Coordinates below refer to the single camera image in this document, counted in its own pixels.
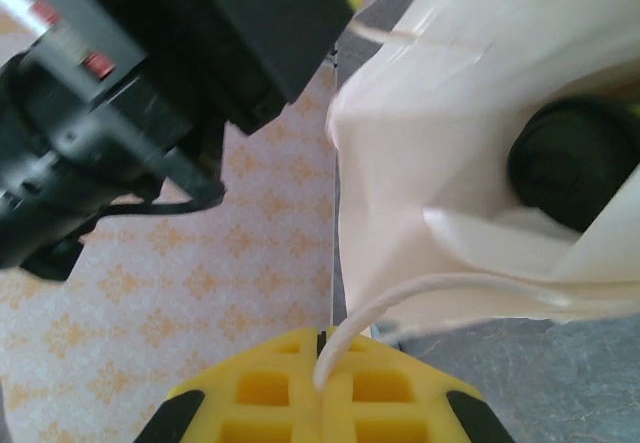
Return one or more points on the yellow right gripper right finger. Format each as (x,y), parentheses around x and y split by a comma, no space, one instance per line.
(385,393)

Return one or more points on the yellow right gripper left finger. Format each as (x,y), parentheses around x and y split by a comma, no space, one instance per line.
(260,393)

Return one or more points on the printed paper takeout bag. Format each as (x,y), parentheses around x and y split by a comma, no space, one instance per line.
(450,138)

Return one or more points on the black plastic cup lid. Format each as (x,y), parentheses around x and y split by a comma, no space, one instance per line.
(565,163)

